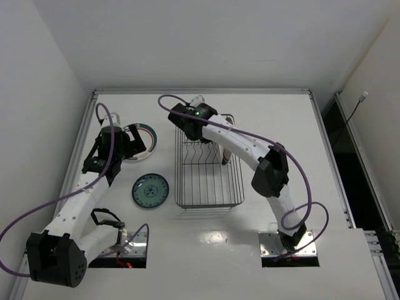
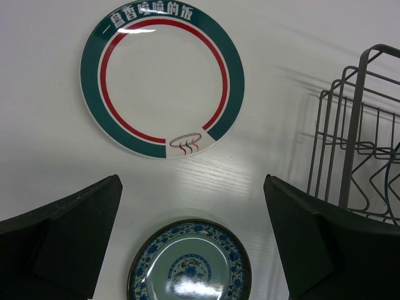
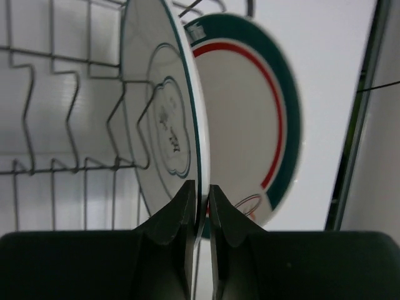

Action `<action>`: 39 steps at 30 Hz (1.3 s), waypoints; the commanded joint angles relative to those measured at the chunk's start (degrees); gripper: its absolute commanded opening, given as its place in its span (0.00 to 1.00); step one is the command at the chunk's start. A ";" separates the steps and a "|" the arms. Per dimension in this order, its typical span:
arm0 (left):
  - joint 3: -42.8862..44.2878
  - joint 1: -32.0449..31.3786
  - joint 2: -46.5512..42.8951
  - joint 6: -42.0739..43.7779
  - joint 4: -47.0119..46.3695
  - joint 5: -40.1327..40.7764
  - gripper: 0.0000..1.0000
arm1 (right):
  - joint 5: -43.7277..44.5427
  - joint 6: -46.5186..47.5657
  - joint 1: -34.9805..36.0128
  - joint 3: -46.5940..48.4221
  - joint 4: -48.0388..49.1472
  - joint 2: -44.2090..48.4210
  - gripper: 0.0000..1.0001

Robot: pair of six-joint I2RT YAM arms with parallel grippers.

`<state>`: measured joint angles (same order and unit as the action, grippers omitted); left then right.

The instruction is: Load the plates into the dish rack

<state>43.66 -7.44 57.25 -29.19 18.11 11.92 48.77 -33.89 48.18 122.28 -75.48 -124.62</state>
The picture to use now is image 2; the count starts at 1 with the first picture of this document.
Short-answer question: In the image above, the green red rimmed plate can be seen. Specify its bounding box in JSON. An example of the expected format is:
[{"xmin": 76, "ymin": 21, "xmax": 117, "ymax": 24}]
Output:
[{"xmin": 80, "ymin": 1, "xmax": 245, "ymax": 159}]

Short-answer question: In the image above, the blue patterned small plate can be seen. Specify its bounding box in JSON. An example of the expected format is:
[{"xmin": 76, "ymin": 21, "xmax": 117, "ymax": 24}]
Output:
[{"xmin": 126, "ymin": 219, "xmax": 252, "ymax": 299}]

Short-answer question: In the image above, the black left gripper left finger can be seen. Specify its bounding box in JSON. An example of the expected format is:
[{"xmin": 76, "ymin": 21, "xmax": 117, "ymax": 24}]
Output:
[{"xmin": 1, "ymin": 174, "xmax": 123, "ymax": 299}]

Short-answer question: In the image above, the metal wire dish rack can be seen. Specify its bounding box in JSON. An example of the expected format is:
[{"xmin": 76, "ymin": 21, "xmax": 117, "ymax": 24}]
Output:
[{"xmin": 306, "ymin": 44, "xmax": 399, "ymax": 226}]

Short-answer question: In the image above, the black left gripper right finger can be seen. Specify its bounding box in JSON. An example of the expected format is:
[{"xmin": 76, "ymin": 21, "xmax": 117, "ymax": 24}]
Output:
[{"xmin": 263, "ymin": 175, "xmax": 399, "ymax": 299}]

